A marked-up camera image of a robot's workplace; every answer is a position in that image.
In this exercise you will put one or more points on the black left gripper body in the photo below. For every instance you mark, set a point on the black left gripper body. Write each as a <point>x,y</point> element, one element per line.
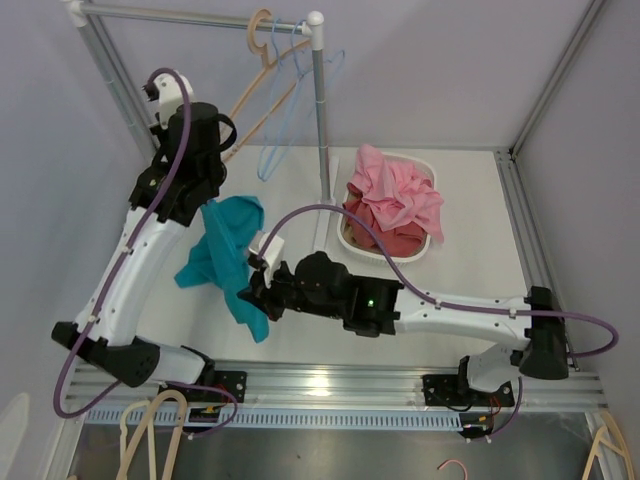
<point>162,136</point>

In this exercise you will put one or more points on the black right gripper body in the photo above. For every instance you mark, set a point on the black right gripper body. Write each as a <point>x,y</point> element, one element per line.
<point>284,295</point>

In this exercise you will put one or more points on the beige wooden hanger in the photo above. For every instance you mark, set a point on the beige wooden hanger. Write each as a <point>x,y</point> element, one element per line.
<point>272,63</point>

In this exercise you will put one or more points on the teal t shirt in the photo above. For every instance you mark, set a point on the teal t shirt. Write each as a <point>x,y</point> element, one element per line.
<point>219,257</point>

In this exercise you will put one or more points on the light pink t shirt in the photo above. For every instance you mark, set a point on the light pink t shirt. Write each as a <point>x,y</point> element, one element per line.
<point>396,198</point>

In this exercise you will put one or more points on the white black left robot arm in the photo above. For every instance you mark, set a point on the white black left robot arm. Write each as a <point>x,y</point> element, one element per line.
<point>164,202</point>

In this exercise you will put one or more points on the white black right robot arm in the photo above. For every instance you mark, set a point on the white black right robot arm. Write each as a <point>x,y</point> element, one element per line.
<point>527,336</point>

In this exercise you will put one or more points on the pink hanger on floor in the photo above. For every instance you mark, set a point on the pink hanger on floor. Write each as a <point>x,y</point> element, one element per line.
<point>457,464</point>

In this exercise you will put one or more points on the beige hanger bottom right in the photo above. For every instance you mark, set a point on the beige hanger bottom right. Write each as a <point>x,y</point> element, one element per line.
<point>609,456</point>

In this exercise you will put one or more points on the white perforated plastic basket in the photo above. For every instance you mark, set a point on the white perforated plastic basket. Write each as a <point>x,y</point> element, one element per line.
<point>359,239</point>

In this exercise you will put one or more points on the metal clothes rack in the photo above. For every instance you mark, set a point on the metal clothes rack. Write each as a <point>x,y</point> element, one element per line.
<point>88,16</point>

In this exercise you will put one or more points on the beige hangers bottom left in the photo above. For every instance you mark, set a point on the beige hangers bottom left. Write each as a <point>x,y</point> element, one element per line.
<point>147,426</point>

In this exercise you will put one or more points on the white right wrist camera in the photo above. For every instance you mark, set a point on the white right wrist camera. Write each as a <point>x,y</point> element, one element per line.
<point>265,254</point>

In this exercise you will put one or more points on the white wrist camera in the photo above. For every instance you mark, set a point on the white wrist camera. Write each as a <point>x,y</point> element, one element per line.
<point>164,89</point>
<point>265,254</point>

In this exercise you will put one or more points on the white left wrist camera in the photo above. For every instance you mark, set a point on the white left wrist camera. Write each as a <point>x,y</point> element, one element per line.
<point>164,89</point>

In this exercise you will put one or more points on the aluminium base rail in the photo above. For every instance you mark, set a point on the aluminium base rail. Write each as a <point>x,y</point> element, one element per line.
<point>310,386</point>

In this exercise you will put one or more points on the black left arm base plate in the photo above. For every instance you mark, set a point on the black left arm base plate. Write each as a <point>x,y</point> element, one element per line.
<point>231,381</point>

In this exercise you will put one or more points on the white slotted cable duct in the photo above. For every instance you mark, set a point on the white slotted cable duct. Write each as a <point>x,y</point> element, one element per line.
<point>200,419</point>

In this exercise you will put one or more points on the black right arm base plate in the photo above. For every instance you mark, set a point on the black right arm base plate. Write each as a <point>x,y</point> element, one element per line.
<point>447,390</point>

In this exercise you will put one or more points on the aluminium frame post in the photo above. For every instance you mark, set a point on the aluminium frame post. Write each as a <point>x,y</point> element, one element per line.
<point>568,56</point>

